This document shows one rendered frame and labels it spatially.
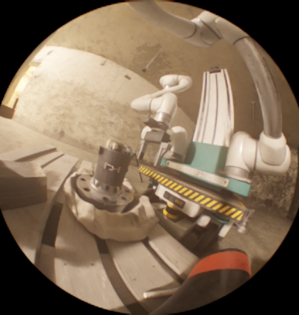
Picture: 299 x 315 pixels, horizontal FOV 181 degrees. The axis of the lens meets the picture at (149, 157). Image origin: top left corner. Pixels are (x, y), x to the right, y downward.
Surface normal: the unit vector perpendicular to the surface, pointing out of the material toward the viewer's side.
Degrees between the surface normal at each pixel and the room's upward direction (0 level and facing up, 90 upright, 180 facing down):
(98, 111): 90
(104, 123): 90
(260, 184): 90
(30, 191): 90
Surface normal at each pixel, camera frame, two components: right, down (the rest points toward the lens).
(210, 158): -0.71, -0.28
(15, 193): 0.93, 0.34
